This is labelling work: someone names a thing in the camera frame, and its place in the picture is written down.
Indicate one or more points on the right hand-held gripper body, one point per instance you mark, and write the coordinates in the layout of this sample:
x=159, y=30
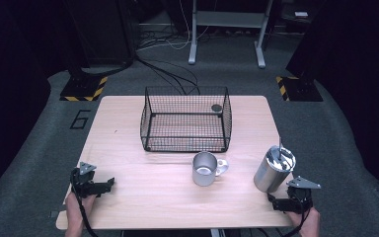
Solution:
x=300, y=194

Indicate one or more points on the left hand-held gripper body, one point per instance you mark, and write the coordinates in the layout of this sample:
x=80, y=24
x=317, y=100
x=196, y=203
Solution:
x=85, y=182

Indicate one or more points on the silver tumbler with straw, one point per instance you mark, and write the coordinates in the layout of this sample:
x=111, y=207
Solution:
x=273, y=171

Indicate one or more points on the silver metal mug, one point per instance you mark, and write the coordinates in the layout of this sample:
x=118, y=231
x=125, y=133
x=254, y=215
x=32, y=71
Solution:
x=207, y=169

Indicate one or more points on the person's right hand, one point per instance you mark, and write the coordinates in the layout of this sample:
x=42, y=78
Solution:
x=307, y=221

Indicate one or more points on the person's left hand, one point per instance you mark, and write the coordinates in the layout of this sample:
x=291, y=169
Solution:
x=75, y=210

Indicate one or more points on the grey tape strip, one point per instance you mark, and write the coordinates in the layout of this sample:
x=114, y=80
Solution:
x=58, y=214

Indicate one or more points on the black yellow striped stand base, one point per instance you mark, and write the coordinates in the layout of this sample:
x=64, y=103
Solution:
x=85, y=89
x=297, y=89

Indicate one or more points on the dark round table grommet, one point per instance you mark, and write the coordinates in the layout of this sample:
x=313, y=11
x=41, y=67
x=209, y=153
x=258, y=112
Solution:
x=216, y=107

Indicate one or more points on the small white box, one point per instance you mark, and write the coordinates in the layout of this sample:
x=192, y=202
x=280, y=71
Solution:
x=301, y=14

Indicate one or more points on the white metal desk frame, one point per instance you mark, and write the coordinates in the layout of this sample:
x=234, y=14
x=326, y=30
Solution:
x=193, y=39

